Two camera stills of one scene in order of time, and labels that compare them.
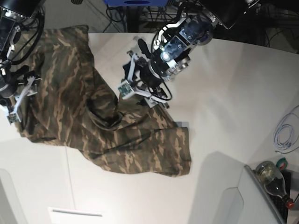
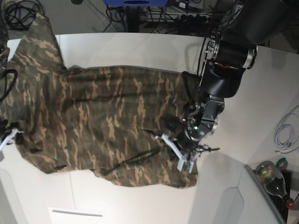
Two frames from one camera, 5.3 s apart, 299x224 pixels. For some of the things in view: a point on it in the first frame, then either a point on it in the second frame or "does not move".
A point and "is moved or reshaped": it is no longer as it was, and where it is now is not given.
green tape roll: (282, 164) does not move
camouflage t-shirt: (74, 104) is moved or reshaped
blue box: (136, 3) does not move
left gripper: (13, 85) to (7, 131)
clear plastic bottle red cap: (273, 178) does not move
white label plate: (61, 215) does not move
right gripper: (145, 77) to (187, 157)
